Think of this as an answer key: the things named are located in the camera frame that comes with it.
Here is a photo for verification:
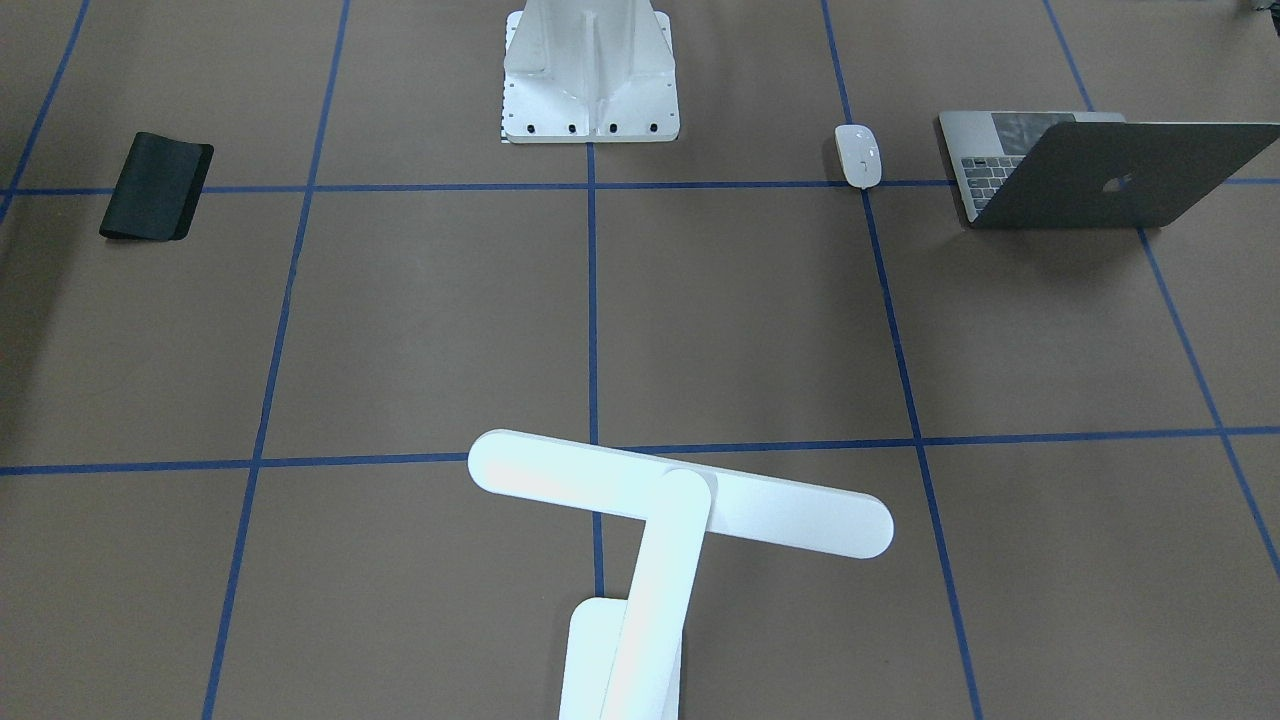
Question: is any white computer mouse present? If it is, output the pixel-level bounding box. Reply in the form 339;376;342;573
835;124;883;190

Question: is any grey laptop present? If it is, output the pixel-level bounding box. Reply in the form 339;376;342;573
938;111;1279;229

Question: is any black mouse pad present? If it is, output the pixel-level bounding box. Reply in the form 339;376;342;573
99;132;215;242

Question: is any white desk lamp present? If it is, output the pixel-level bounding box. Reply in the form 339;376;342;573
467;429;895;719

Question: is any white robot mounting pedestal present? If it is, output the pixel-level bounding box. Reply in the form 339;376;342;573
500;1;681;143

